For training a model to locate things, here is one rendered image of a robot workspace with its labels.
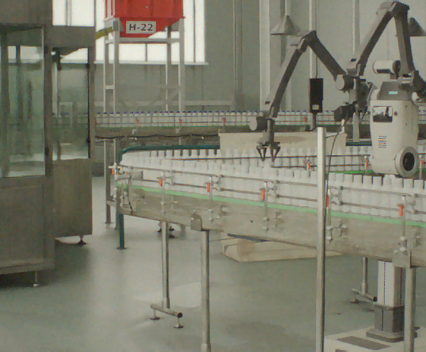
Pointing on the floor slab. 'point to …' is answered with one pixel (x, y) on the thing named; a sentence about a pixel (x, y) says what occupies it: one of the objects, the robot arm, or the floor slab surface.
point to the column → (269, 46)
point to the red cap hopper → (155, 7)
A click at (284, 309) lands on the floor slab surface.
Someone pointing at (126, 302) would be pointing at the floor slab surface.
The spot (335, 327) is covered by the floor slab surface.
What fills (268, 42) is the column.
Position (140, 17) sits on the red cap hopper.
